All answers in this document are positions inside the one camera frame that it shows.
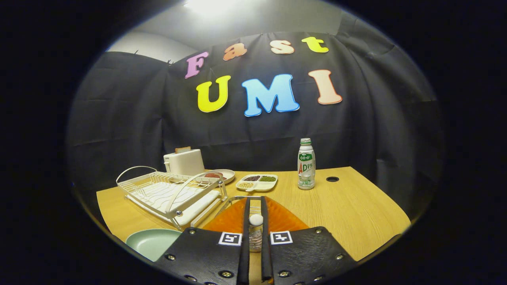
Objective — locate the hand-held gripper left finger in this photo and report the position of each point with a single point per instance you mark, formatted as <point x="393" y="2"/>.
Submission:
<point x="244" y="257"/>

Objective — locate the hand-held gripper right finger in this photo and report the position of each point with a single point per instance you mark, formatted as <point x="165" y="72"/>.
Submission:
<point x="265" y="257"/>

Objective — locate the brown toast slice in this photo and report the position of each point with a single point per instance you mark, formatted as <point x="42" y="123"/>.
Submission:
<point x="183" y="150"/>

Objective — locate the white toaster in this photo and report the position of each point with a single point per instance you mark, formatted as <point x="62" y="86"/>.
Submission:
<point x="186" y="162"/>

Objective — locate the white drip tray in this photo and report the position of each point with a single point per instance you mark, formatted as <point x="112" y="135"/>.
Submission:
<point x="198" y="209"/>

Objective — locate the pile of green beans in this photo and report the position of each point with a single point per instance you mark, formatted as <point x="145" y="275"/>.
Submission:
<point x="267" y="178"/>

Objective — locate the metal spoon with white knob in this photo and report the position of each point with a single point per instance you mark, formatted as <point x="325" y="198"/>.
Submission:
<point x="256" y="219"/>

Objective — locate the white drink bottle green label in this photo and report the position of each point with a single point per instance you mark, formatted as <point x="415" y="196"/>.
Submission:
<point x="306" y="166"/>

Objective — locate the pile of yellow beans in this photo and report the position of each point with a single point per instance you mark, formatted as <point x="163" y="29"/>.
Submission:
<point x="246" y="185"/>

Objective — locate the pale green plate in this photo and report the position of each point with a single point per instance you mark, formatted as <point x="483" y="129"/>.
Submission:
<point x="150" y="243"/>

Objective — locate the white divided tray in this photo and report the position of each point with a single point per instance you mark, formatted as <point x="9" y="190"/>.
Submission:
<point x="263" y="185"/>

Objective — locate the red meat slice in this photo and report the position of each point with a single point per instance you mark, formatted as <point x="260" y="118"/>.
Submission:
<point x="214" y="175"/>

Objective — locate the beige plate with meat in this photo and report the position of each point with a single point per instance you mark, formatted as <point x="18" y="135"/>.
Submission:
<point x="228" y="174"/>

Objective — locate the pile of dark red beans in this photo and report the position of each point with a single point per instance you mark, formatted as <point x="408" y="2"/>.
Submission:
<point x="252" y="178"/>

